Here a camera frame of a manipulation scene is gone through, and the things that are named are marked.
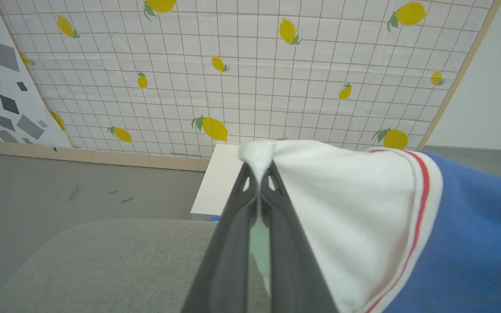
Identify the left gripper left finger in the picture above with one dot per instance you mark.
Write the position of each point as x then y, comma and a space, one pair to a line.
226, 269

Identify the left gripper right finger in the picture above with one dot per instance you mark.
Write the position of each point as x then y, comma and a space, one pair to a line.
292, 269

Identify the blue and white shirt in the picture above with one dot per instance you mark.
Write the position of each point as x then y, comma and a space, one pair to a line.
363, 208

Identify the white box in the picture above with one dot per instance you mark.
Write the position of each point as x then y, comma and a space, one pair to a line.
220, 182

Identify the grey fabric sofa cushion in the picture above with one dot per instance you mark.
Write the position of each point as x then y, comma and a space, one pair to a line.
111, 269

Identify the lemon print partition panel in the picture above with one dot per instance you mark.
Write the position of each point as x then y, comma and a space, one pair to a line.
276, 87

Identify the grey diamond print panel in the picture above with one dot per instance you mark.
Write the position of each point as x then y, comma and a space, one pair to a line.
2, 87

